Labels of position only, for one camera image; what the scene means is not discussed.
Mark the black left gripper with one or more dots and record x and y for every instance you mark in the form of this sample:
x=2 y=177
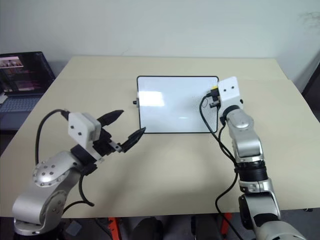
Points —
x=105 y=145

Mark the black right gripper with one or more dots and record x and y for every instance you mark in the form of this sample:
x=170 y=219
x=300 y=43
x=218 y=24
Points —
x=215 y=96

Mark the yellow and black eraser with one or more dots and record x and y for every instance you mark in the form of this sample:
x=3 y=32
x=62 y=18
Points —
x=214 y=88

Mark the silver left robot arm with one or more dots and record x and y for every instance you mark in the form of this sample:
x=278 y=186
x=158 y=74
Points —
x=47 y=180

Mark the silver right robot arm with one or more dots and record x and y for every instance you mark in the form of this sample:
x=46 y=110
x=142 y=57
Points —
x=250 y=145

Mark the small black-framed whiteboard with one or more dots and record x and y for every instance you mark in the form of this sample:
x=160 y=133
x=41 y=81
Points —
x=175 y=107

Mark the dark chair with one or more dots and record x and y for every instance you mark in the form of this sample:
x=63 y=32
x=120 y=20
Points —
x=313 y=82

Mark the orange table leg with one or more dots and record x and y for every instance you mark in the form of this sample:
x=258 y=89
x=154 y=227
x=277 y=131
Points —
x=228 y=225
x=114 y=228

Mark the dark rounded shape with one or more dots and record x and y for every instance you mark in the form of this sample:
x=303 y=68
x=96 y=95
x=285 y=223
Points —
x=206 y=227
x=147 y=228

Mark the open dark laptop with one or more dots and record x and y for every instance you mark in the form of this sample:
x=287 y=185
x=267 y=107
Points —
x=22 y=72

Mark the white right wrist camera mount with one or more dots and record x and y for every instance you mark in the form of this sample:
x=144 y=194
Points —
x=230 y=91

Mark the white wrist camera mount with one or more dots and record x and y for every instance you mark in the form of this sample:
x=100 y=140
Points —
x=230 y=91
x=81 y=130

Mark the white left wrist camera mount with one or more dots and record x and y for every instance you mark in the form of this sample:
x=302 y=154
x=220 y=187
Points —
x=81 y=130

